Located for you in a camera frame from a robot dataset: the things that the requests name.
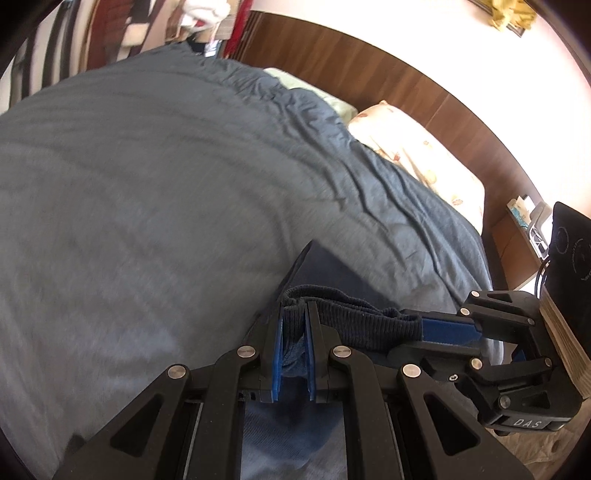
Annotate navy pants with red logo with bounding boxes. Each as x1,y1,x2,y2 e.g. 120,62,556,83
242,240,462,480

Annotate floral cream pillow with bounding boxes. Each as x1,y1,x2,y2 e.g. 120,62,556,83
347,102,486,236

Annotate dark wooden headboard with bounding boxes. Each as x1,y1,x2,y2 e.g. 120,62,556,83
231,10,555,259

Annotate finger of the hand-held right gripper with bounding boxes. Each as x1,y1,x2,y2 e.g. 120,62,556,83
385,344,485,384
399,309,485,347

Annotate tissue box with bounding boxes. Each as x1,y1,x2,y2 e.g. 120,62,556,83
505,195,536,229

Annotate blue-grey duvet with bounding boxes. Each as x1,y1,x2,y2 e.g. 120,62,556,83
0,41,495,480

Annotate wooden nightstand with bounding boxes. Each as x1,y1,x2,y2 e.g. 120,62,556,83
489,203,550,289

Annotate black round-print device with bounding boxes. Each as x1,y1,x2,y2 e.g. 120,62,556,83
545,200,591,303

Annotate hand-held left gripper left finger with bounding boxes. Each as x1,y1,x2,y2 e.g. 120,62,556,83
51,302,283,480

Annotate black cable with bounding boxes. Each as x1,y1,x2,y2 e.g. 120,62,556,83
534,258,552,301

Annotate beige patterned cloth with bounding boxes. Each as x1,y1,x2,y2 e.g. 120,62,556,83
496,406,591,480

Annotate pale green pillow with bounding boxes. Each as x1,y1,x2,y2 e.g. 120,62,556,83
263,67,358,125

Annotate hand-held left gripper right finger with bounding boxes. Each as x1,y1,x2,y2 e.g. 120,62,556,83
305,300,536,480

